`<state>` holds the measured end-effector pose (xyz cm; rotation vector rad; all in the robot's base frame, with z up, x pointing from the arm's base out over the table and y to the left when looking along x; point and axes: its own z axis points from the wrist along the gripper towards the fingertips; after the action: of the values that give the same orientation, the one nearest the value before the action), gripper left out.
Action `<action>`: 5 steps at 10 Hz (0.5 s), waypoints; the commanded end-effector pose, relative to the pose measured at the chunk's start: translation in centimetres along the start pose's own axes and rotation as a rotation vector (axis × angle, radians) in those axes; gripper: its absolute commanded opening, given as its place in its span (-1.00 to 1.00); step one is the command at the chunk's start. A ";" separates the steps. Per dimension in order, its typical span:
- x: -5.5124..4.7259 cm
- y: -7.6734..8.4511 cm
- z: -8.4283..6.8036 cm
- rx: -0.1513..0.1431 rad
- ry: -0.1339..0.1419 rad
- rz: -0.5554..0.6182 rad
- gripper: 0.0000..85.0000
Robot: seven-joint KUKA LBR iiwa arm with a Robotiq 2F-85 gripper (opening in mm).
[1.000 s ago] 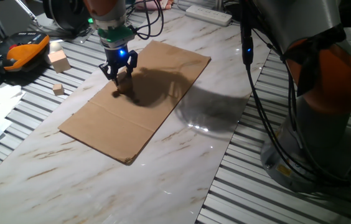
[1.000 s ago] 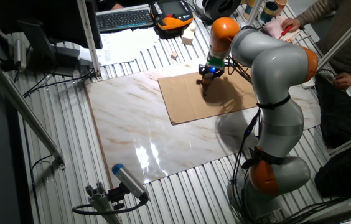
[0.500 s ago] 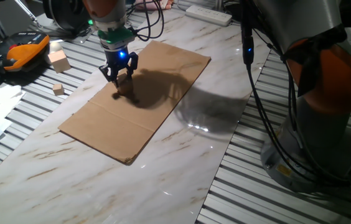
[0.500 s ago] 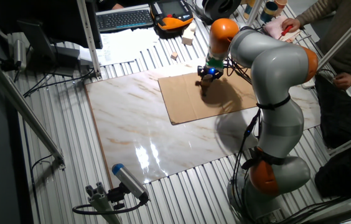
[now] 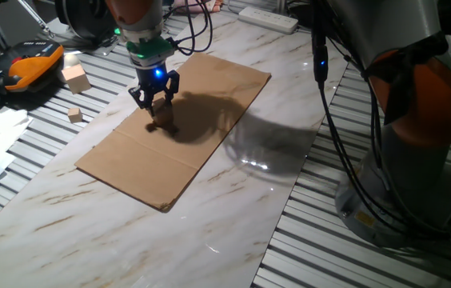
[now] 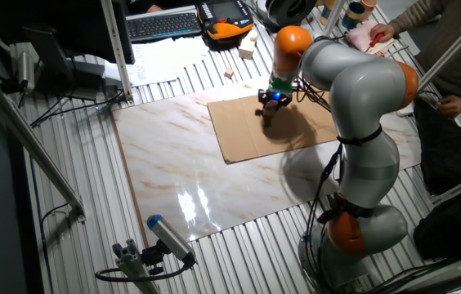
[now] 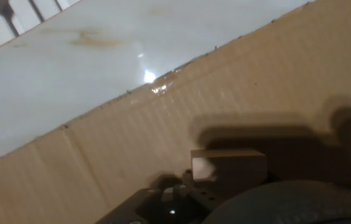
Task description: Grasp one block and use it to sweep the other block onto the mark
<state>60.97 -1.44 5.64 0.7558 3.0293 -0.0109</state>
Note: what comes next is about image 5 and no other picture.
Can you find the thin metal rod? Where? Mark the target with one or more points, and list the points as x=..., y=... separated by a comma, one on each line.
x=35, y=18

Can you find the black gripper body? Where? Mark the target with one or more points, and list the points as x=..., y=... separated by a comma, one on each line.
x=153, y=80

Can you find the white round object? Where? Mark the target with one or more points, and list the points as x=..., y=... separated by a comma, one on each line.
x=71, y=60

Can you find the light wooden cube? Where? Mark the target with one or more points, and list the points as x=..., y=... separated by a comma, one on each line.
x=166, y=119
x=158, y=106

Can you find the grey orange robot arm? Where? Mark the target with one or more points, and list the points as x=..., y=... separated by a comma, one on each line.
x=409, y=180

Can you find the white power strip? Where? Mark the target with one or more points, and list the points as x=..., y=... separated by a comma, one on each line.
x=268, y=20

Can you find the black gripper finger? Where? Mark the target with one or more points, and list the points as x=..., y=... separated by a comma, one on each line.
x=142, y=98
x=173, y=84

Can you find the black round device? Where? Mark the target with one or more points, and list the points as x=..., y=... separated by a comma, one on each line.
x=85, y=18

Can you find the brown cardboard sheet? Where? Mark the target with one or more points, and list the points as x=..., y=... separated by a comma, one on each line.
x=137, y=168

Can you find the pink cloth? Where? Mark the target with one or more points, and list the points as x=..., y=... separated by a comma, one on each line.
x=209, y=8

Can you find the white marble pattern board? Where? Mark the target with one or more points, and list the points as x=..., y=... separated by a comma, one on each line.
x=89, y=240

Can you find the white frame post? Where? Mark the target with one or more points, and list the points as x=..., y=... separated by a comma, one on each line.
x=281, y=5

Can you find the small wooden cube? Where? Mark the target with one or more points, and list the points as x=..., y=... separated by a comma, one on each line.
x=75, y=115

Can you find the large wooden block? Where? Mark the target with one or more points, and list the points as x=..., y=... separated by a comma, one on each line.
x=77, y=79

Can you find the orange black teach pendant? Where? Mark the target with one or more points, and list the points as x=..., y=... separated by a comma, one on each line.
x=21, y=66

